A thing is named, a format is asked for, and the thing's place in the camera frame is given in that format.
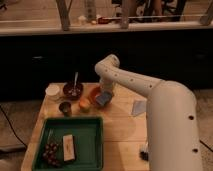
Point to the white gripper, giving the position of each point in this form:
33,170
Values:
107,85

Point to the blue sponge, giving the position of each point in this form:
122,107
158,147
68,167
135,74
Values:
103,98

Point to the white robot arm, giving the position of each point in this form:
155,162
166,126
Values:
172,132

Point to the black object at arm base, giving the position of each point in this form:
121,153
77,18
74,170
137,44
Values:
144,152

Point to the red bowl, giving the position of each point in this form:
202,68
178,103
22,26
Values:
92,96

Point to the dark brown bowl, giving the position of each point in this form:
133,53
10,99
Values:
68,89

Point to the orange fruit toy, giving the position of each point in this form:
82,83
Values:
84,104

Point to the metal spoon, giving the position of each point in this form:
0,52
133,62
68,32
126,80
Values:
75,82

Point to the grey folded cloth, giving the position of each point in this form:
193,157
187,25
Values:
139,107

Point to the dark small cup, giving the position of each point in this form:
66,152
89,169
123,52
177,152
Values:
65,108

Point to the green plastic tray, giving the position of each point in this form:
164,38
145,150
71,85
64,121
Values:
88,143

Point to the white small cup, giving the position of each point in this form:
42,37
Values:
53,91

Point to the white rectangular block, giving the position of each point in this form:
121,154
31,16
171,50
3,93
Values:
68,148

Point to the bunch of dark grapes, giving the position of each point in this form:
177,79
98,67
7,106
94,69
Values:
49,154

